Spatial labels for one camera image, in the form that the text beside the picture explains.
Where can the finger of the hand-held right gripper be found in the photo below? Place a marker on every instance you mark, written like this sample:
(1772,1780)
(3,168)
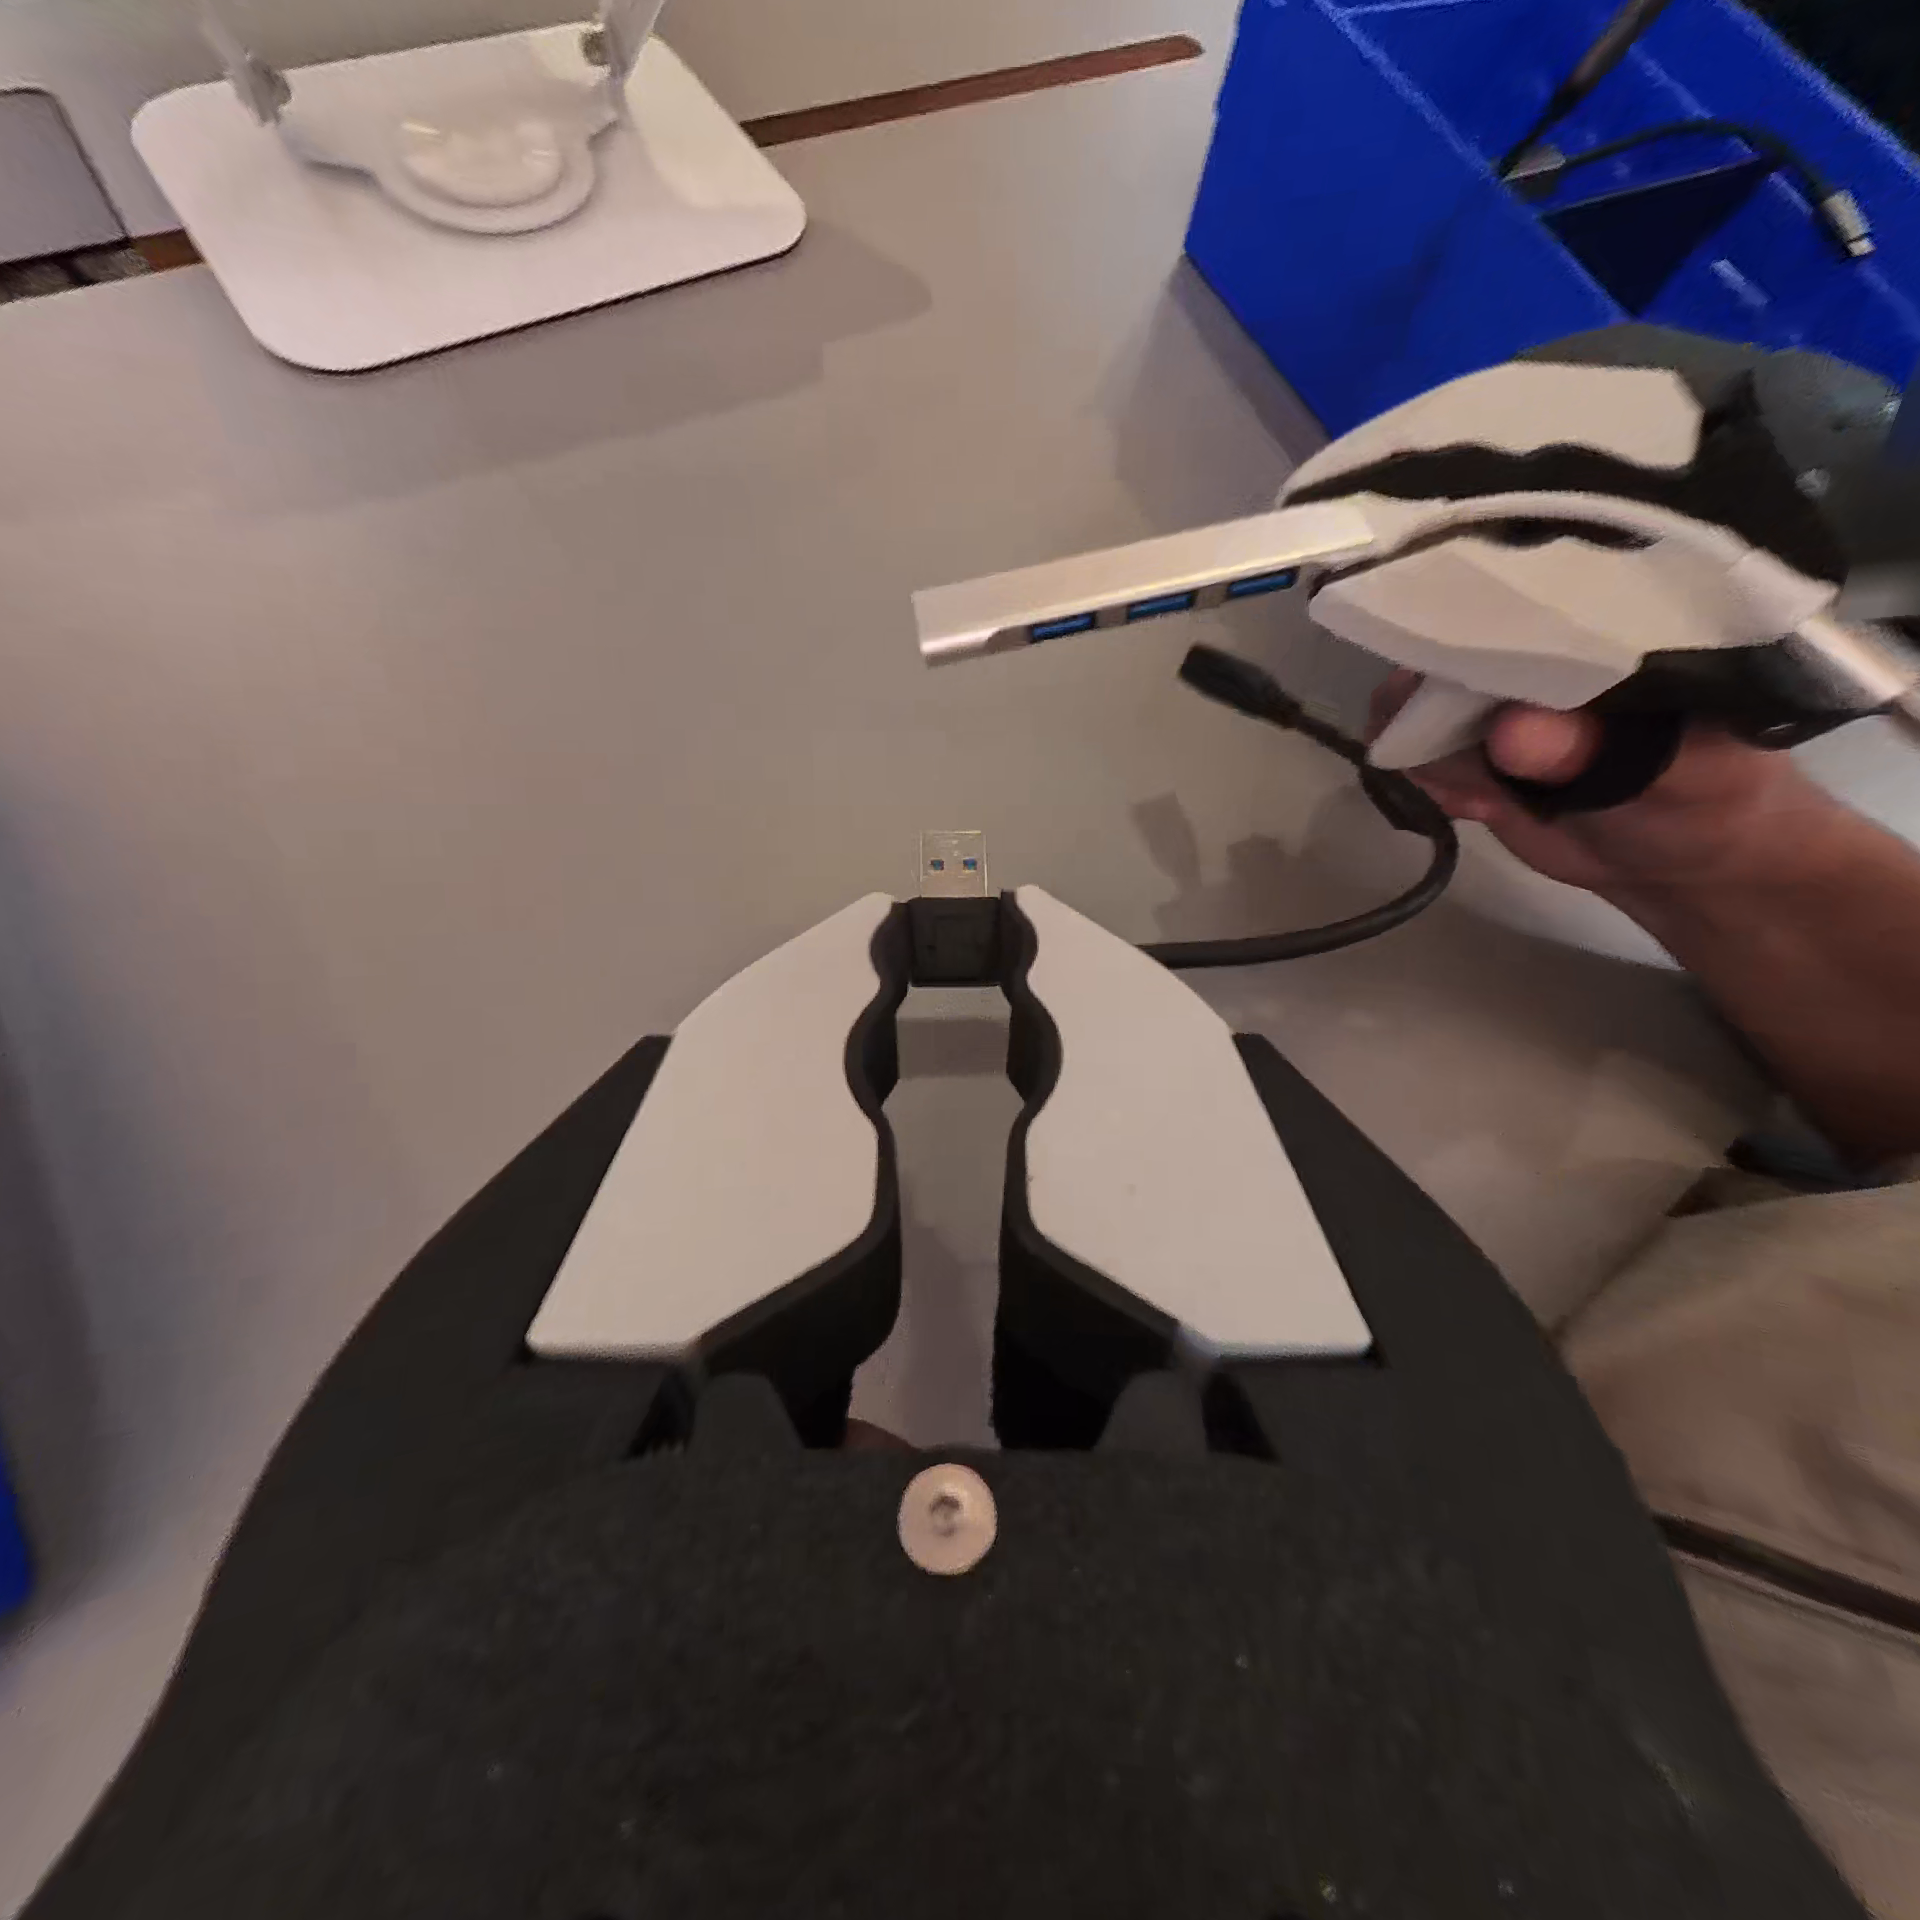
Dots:
(1530,405)
(1575,615)

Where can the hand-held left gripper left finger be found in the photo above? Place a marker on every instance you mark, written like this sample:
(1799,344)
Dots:
(704,1184)

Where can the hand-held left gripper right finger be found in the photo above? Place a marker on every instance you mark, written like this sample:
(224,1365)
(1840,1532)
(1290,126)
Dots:
(1185,1184)

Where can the person's right forearm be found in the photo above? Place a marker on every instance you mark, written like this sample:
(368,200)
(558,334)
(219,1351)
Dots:
(1831,975)

